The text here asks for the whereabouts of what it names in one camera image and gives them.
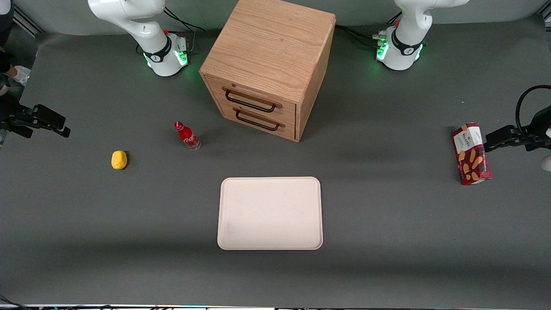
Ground black arm base cables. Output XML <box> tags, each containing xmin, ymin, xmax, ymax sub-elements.
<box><xmin>335</xmin><ymin>12</ymin><xmax>403</xmax><ymax>49</ymax></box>
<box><xmin>163</xmin><ymin>6</ymin><xmax>206</xmax><ymax>54</ymax></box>

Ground person dark trouser leg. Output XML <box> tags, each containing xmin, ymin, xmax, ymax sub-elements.
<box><xmin>0</xmin><ymin>0</ymin><xmax>15</xmax><ymax>74</ymax></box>

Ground white shoe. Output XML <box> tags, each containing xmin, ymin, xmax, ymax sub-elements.
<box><xmin>9</xmin><ymin>65</ymin><xmax>31</xmax><ymax>86</ymax></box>

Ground black left arm base cables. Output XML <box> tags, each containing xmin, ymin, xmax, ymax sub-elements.
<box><xmin>335</xmin><ymin>12</ymin><xmax>403</xmax><ymax>49</ymax></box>

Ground grey table mat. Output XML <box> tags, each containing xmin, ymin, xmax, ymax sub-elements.
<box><xmin>0</xmin><ymin>16</ymin><xmax>551</xmax><ymax>308</ymax></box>

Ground black left gripper cable loop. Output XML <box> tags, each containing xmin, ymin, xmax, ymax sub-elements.
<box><xmin>515</xmin><ymin>85</ymin><xmax>551</xmax><ymax>132</ymax></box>

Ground wooden two-drawer cabinet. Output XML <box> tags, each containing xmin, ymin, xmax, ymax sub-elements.
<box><xmin>199</xmin><ymin>0</ymin><xmax>337</xmax><ymax>143</ymax></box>

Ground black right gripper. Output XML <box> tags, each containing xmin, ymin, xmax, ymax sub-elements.
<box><xmin>0</xmin><ymin>93</ymin><xmax>71</xmax><ymax>139</ymax></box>

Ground black cables at table edge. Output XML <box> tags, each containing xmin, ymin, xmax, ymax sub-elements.
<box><xmin>0</xmin><ymin>294</ymin><xmax>33</xmax><ymax>310</ymax></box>

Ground black right arm base cables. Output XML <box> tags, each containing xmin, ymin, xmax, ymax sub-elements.
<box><xmin>163</xmin><ymin>6</ymin><xmax>206</xmax><ymax>54</ymax></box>

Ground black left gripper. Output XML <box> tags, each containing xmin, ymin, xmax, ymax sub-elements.
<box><xmin>484</xmin><ymin>107</ymin><xmax>551</xmax><ymax>152</ymax></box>

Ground red coke bottle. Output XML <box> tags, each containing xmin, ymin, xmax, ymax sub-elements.
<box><xmin>174</xmin><ymin>121</ymin><xmax>201</xmax><ymax>151</ymax></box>

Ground black drawer handle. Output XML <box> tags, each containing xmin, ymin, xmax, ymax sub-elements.
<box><xmin>233</xmin><ymin>108</ymin><xmax>285</xmax><ymax>131</ymax></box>
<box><xmin>222</xmin><ymin>87</ymin><xmax>283</xmax><ymax>113</ymax></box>

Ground red shortbread cookie box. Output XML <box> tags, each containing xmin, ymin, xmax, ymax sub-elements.
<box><xmin>451</xmin><ymin>123</ymin><xmax>492</xmax><ymax>186</ymax></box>

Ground beige rectangular tray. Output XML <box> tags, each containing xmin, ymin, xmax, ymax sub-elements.
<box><xmin>217</xmin><ymin>177</ymin><xmax>323</xmax><ymax>251</ymax></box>

